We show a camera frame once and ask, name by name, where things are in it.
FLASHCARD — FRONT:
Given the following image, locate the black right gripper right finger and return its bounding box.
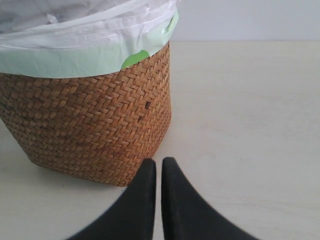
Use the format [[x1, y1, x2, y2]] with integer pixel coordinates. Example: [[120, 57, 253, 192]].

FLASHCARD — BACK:
[[161, 157, 256, 240]]

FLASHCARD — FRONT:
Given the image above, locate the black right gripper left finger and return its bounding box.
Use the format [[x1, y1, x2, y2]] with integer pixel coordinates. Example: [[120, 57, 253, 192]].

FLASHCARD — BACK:
[[69, 159, 156, 240]]

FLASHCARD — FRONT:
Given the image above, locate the brown woven wicker basket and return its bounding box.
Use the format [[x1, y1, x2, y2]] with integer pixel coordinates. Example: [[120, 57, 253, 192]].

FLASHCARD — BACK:
[[0, 44, 172, 187]]

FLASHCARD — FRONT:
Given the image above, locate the white green plastic bag liner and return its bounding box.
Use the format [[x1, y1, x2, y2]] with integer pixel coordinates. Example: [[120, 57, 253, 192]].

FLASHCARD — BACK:
[[0, 0, 179, 79]]

